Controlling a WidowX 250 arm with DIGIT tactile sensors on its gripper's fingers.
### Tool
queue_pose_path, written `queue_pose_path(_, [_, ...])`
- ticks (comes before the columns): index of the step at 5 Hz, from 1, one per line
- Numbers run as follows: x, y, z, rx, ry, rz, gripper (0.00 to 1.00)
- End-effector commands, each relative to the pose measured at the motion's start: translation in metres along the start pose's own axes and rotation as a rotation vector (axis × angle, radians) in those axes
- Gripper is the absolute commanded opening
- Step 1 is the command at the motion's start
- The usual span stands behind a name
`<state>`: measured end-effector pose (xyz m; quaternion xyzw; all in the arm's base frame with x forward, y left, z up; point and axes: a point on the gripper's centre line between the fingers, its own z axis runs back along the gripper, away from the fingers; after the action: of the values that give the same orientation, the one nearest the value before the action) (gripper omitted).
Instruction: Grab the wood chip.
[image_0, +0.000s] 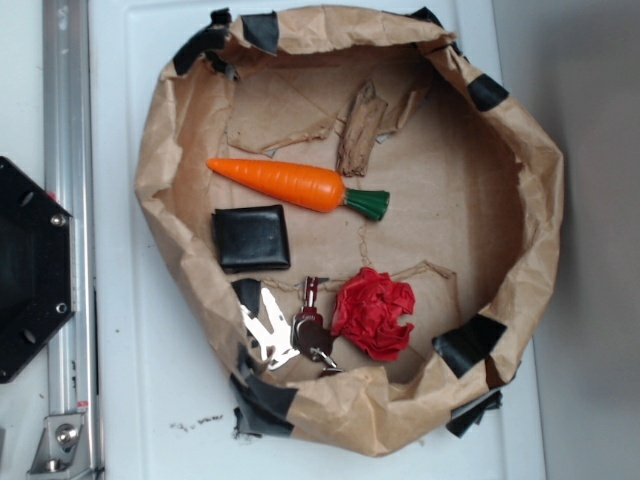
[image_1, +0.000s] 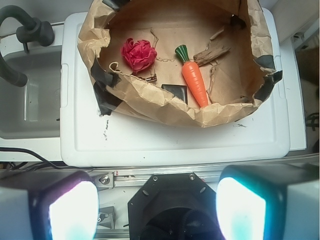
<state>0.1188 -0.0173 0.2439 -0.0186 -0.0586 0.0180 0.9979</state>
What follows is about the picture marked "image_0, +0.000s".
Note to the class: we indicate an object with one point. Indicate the brown wood chip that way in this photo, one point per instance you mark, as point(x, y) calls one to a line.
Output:
point(360, 132)

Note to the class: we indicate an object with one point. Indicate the brown paper bag bin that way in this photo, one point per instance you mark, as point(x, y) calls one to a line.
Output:
point(473, 225)

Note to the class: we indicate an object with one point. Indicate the orange toy carrot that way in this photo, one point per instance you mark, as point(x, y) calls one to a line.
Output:
point(315, 188)

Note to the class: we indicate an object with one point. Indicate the black leather wallet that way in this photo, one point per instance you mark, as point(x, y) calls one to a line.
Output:
point(251, 239)

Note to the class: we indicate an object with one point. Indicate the crumpled red paper ball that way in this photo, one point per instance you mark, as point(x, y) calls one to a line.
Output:
point(367, 311)

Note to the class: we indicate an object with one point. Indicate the silver key bunch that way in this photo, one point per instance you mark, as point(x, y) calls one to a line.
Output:
point(279, 339)

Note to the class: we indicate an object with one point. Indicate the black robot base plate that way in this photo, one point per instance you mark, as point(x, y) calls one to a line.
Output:
point(36, 281)

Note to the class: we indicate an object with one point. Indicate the metal corner bracket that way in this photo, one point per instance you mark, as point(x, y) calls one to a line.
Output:
point(63, 449)

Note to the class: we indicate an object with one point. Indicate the aluminium extrusion rail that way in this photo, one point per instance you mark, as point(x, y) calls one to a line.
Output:
point(73, 385)

